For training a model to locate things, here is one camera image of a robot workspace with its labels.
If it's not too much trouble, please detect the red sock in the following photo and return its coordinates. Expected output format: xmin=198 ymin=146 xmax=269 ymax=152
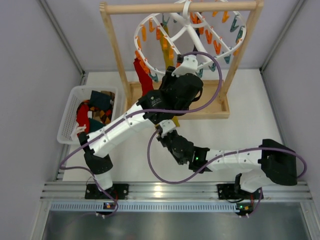
xmin=133 ymin=58 xmax=154 ymax=96

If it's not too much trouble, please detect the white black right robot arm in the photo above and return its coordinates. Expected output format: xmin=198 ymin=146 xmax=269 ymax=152
xmin=156 ymin=130 xmax=298 ymax=199

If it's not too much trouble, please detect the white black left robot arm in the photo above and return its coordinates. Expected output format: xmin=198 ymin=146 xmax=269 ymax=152
xmin=78 ymin=66 xmax=204 ymax=192

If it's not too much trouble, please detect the wooden hanger rack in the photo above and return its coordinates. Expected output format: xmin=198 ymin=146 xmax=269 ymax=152
xmin=99 ymin=0 xmax=264 ymax=120

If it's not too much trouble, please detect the white round clip hanger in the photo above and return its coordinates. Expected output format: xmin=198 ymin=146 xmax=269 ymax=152
xmin=133 ymin=0 xmax=249 ymax=82

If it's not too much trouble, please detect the pile of socks in basket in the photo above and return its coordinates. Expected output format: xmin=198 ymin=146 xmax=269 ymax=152
xmin=70 ymin=90 xmax=116 ymax=141

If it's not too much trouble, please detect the olive yellow sock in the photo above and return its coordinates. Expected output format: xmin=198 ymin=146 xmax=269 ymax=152
xmin=160 ymin=32 xmax=174 ymax=69

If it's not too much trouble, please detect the white plastic basket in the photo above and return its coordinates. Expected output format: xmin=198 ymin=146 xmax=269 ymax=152
xmin=56 ymin=85 xmax=120 ymax=145

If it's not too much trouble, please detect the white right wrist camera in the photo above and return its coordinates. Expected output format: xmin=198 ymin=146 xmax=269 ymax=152
xmin=159 ymin=119 xmax=176 ymax=138

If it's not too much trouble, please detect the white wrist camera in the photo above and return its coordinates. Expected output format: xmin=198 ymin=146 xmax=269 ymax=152
xmin=159 ymin=119 xmax=176 ymax=138
xmin=171 ymin=54 xmax=198 ymax=77

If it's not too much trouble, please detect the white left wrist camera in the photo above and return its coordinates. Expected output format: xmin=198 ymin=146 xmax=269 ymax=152
xmin=171 ymin=54 xmax=198 ymax=77

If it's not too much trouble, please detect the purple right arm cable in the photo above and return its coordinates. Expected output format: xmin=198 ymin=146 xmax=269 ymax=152
xmin=147 ymin=126 xmax=308 ymax=217

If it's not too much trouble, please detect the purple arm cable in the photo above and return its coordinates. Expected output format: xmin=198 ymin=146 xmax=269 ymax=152
xmin=147 ymin=126 xmax=308 ymax=217
xmin=59 ymin=51 xmax=223 ymax=218

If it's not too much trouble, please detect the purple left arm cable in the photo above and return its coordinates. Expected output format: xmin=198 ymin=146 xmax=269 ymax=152
xmin=59 ymin=51 xmax=223 ymax=218

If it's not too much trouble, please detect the white slotted cable duct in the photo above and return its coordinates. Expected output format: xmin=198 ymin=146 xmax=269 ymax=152
xmin=50 ymin=201 xmax=240 ymax=213

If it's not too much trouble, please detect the aluminium mounting rail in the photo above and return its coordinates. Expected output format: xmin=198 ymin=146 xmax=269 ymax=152
xmin=40 ymin=181 xmax=313 ymax=202

